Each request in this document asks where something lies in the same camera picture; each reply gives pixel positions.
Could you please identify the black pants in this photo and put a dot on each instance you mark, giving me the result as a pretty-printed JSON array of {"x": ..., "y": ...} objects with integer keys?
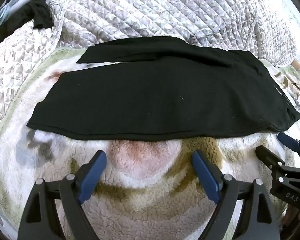
[{"x": 152, "y": 92}]

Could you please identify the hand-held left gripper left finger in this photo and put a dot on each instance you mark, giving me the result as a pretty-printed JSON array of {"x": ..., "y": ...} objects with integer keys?
[{"x": 93, "y": 172}]

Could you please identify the grey white quilted bedspread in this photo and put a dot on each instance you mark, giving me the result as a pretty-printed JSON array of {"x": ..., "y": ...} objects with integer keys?
[{"x": 152, "y": 10}]

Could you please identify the person's right hand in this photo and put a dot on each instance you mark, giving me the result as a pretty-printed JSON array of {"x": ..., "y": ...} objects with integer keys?
[{"x": 296, "y": 218}]

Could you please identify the dark cloth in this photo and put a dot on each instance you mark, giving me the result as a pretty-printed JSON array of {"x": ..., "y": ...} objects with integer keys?
[{"x": 40, "y": 17}]

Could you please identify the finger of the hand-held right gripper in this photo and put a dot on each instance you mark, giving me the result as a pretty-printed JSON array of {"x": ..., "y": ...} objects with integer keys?
[
  {"x": 288, "y": 141},
  {"x": 267, "y": 156}
]

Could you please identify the floral fleece blanket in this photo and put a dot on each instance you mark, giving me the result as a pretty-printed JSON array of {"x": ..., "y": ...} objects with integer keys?
[{"x": 145, "y": 205}]

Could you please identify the light blue cloth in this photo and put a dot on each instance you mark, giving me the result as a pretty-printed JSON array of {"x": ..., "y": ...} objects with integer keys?
[{"x": 5, "y": 15}]

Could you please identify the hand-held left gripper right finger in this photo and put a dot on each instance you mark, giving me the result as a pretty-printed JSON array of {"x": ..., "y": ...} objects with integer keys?
[{"x": 205, "y": 175}]

